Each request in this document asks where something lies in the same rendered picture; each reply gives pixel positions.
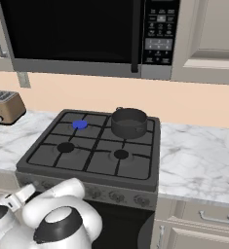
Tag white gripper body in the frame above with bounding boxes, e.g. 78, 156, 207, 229
14, 183, 37, 205

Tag grey stove knob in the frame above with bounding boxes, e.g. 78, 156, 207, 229
87, 187, 103, 200
133, 194, 151, 208
41, 180, 57, 192
108, 190, 126, 203

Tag dark grey stove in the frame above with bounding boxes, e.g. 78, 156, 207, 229
15, 108, 162, 249

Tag blue burner flame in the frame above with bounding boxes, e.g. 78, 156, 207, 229
72, 120, 89, 130

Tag beige drawer front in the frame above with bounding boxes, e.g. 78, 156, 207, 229
0, 169, 21, 196
179, 199, 229, 230

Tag beige toaster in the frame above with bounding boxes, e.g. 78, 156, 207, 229
0, 89, 27, 125

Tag black oven door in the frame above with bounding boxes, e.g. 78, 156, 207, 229
85, 199, 157, 249

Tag dark grey cooking pot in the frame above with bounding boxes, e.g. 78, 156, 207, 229
110, 106, 149, 141

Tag black and grey microwave oven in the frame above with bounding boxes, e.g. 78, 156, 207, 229
0, 0, 181, 81

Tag beige base cupboard door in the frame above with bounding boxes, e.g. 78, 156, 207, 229
150, 221, 229, 249

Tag grey wall outlet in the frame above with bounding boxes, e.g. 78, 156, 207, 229
16, 71, 32, 89

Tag silver drawer handle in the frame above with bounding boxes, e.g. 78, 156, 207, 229
198, 210, 229, 225

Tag black microwave door handle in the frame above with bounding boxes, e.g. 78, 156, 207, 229
131, 0, 142, 74

